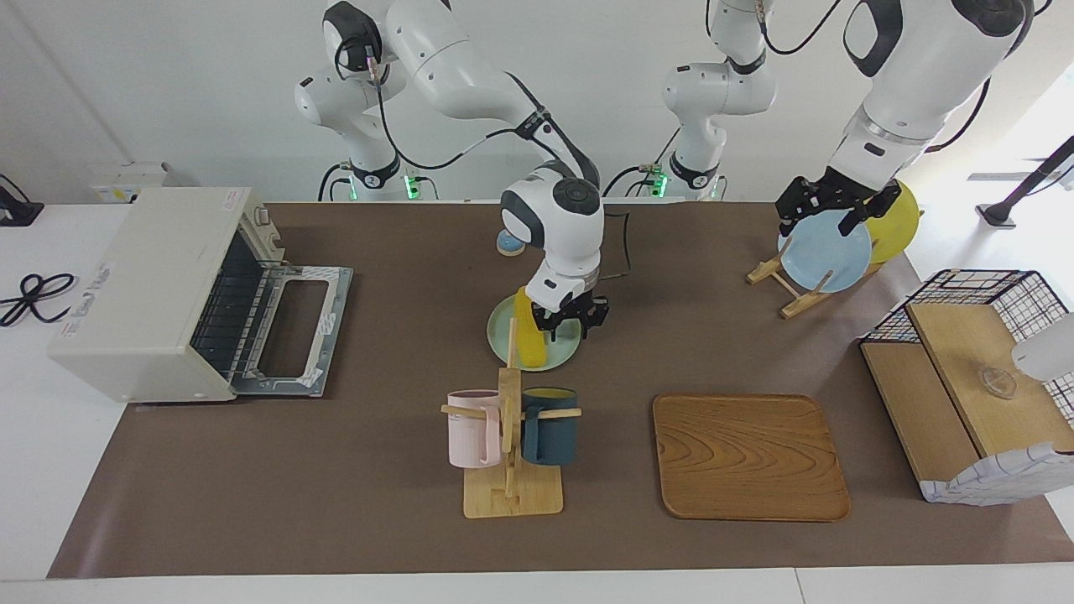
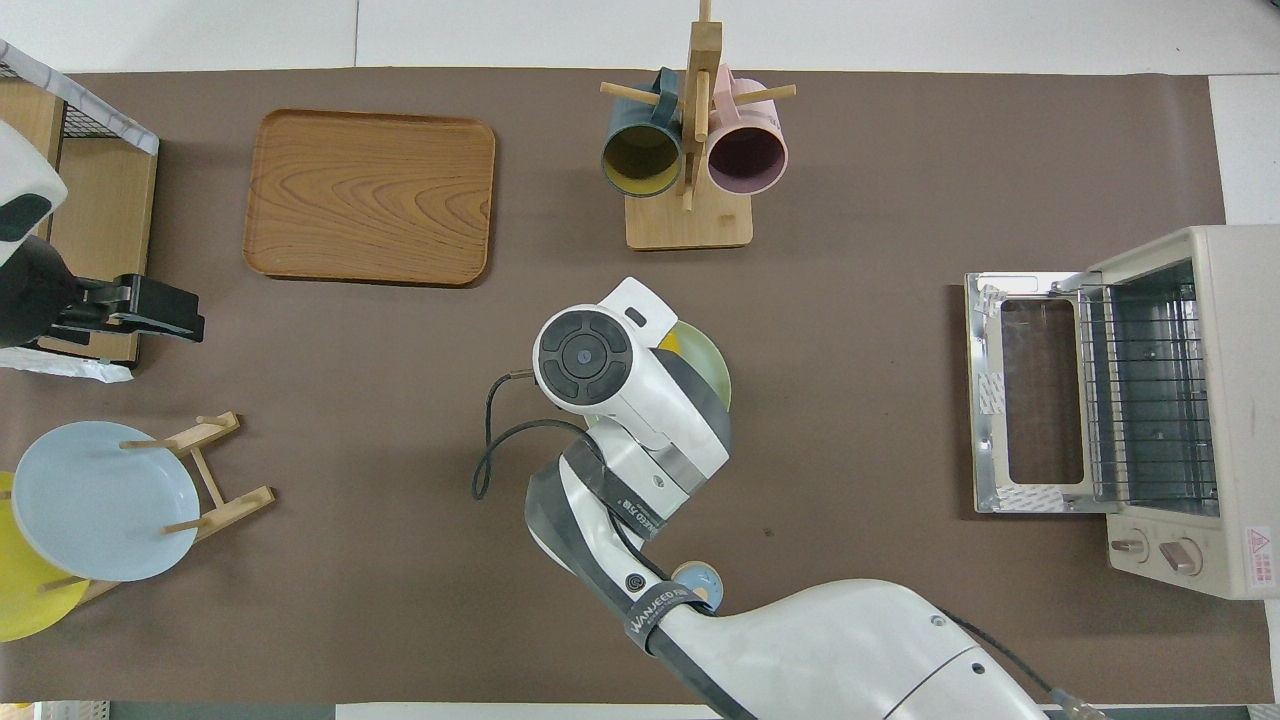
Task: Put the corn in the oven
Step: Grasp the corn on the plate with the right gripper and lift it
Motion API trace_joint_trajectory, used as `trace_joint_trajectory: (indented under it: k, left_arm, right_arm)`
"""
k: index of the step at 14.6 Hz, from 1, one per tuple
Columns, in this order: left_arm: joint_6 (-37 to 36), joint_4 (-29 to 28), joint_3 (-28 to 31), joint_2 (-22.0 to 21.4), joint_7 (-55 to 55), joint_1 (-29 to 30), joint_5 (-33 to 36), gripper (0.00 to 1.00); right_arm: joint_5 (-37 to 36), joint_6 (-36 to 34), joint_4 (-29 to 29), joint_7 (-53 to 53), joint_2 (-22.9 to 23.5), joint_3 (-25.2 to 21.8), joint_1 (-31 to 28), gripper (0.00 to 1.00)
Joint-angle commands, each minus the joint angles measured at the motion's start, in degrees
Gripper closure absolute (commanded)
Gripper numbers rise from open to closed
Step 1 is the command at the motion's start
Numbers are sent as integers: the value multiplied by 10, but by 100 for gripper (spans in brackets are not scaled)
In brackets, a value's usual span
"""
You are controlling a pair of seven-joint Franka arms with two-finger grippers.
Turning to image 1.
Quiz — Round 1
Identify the small clear glass dish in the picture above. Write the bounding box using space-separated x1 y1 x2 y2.
977 366 1019 400

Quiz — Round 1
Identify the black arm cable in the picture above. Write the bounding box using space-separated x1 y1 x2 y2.
705 0 1046 157
334 34 633 283

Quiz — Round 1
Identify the black tripod stand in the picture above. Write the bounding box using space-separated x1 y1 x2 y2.
976 134 1074 229

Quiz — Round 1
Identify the brown table mat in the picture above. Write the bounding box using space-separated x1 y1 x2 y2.
46 201 1074 580

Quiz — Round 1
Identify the white rounded object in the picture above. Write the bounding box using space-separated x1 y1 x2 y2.
1010 311 1074 383

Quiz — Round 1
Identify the yellow corn cob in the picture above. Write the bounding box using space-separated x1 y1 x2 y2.
514 287 547 370

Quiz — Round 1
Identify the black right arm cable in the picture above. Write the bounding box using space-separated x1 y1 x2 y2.
334 34 633 283

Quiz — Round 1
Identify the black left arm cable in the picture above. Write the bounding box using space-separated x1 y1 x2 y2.
705 0 1046 157

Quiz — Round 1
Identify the yellow plate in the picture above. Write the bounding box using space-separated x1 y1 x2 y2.
864 179 922 266

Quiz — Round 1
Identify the light blue plate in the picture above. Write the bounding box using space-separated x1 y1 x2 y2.
777 207 874 294

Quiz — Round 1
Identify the coiled black cable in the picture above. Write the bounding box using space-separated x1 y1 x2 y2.
0 272 78 329

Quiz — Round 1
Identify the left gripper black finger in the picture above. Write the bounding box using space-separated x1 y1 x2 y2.
837 185 904 238
774 196 811 237

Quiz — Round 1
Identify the white power box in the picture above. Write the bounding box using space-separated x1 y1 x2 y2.
87 160 179 206

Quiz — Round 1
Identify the wooden plate rack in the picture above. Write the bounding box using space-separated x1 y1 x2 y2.
746 250 892 320

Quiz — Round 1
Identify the wooden shelf with wire basket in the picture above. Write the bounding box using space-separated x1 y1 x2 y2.
859 268 1074 507

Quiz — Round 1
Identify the black clamp mount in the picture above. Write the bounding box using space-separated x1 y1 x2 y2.
0 173 44 228

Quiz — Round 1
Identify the pink mug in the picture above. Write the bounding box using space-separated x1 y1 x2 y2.
446 388 503 470

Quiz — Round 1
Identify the wooden mug tree stand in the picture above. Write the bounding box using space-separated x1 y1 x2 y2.
441 367 583 519

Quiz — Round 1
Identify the beige toaster oven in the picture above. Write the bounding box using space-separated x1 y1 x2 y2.
47 186 354 404

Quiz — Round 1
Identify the brown wooden tray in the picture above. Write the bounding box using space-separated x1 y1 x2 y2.
652 393 852 523

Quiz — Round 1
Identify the light green plate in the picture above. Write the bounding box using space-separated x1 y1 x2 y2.
487 294 585 373

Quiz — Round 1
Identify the oven door with glass window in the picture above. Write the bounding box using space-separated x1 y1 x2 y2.
230 263 354 398

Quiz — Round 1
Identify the dark blue mug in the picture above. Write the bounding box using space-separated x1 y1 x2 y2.
519 386 580 468

